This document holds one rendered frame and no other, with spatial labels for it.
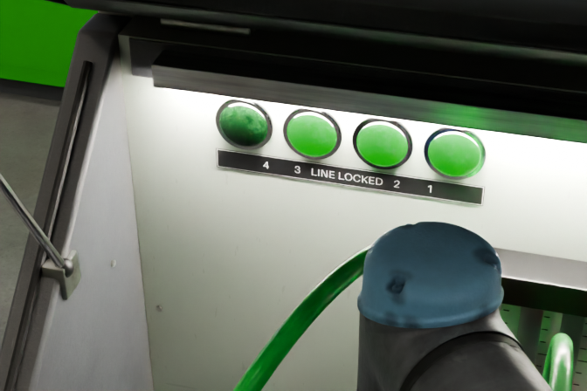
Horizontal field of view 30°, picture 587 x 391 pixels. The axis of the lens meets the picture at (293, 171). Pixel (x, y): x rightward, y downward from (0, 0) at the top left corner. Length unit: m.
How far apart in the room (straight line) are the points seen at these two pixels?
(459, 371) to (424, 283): 0.05
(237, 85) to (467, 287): 0.37
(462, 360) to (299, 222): 0.45
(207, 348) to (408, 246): 0.55
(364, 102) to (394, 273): 0.31
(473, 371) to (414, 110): 0.35
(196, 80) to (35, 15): 2.74
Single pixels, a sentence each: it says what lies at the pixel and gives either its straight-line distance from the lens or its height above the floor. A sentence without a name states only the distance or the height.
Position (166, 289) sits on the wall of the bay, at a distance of 1.08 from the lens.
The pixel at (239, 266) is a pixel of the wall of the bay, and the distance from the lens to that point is 1.03.
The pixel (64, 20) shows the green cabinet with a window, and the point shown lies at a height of 0.33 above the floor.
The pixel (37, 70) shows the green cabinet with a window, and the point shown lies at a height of 0.13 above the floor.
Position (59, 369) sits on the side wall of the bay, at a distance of 0.94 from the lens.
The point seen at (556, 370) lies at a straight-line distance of 0.71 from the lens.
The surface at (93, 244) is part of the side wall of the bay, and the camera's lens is 0.95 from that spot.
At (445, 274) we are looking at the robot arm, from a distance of 0.57.
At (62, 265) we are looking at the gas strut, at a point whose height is 1.32.
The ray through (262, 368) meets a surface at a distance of 0.66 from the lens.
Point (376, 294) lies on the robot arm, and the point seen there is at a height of 1.49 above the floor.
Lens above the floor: 1.87
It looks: 34 degrees down
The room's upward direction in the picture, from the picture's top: straight up
